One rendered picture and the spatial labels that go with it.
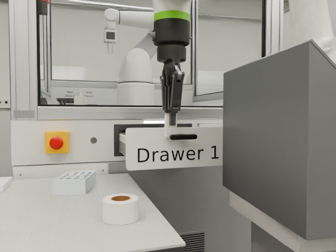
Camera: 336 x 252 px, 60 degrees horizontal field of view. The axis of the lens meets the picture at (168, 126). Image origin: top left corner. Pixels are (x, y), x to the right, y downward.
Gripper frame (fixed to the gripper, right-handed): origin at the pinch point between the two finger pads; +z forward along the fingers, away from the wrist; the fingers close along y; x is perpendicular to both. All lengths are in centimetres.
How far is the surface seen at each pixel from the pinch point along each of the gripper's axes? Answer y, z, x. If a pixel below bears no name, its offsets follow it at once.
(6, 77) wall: -367, -37, -107
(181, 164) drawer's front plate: -1.6, 10.9, 3.6
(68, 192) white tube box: -4.7, 16.8, -25.7
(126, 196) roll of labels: 15.1, 12.7, -14.4
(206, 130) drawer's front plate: -1.9, 1.8, 11.2
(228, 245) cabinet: -27, 51, 34
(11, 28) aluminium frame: -32, -29, -42
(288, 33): -175, -76, 183
